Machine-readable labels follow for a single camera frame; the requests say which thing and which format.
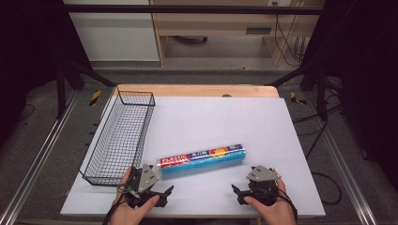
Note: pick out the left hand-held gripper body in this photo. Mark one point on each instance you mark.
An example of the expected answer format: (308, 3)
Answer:
(146, 178)

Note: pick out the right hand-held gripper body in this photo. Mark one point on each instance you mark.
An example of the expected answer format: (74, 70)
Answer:
(262, 182)

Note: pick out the person's left hand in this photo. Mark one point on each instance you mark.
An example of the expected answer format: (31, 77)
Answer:
(130, 215)

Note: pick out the person's right hand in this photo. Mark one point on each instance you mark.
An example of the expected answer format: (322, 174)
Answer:
(277, 214)

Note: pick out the blue plastic wrap roll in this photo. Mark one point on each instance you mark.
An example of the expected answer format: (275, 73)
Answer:
(203, 161)

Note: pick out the white table mat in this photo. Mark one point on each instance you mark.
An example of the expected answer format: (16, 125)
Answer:
(219, 125)

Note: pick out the yellow black tape strip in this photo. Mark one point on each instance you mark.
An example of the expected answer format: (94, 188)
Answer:
(296, 98)
(95, 97)

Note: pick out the black metal stand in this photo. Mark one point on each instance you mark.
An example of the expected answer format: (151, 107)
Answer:
(62, 90)
(321, 93)

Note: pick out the black curtain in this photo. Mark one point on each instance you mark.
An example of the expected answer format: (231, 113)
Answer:
(366, 78)
(28, 56)

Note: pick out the white cabinet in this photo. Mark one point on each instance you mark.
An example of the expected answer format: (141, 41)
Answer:
(115, 34)

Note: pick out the light wooden desk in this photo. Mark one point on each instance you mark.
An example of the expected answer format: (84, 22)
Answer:
(219, 28)

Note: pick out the aluminium floor rail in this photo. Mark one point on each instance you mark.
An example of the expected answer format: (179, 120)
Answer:
(34, 162)
(342, 165)

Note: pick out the black horizontal frame bar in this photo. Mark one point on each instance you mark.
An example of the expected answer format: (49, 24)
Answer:
(194, 9)

